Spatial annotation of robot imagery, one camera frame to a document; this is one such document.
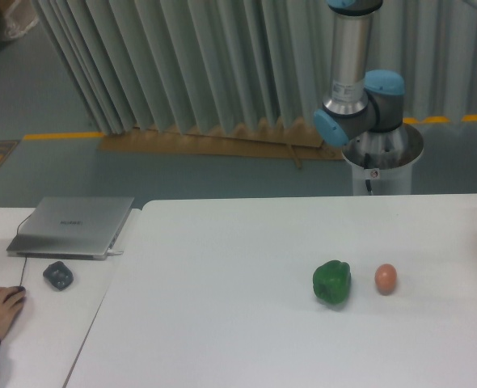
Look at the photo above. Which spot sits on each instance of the green bell pepper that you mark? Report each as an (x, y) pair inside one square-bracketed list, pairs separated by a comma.
[(332, 282)]

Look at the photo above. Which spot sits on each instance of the brown egg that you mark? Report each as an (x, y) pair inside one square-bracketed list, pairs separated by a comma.
[(386, 279)]

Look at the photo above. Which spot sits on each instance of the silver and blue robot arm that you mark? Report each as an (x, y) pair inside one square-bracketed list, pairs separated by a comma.
[(349, 72)]

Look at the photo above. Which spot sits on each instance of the grey folding curtain screen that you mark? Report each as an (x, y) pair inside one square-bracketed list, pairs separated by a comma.
[(202, 65)]

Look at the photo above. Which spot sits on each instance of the small black gadget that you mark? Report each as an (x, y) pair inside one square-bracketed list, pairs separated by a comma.
[(58, 275)]

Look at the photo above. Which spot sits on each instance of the person's bare hand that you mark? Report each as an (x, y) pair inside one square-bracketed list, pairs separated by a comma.
[(9, 309)]

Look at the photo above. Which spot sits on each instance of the white usb plug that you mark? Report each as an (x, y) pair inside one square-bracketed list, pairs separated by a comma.
[(112, 253)]

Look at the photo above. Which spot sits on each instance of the silver closed laptop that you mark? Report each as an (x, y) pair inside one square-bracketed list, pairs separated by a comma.
[(73, 227)]

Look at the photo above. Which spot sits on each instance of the brown cardboard sheet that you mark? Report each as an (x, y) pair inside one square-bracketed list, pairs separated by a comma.
[(298, 143)]

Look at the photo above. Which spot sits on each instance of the black computer mouse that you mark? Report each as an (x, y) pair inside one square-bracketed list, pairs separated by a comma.
[(20, 294)]

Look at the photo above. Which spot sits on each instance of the plastic wrapped cardboard boxes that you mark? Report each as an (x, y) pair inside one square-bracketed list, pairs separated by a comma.
[(17, 18)]

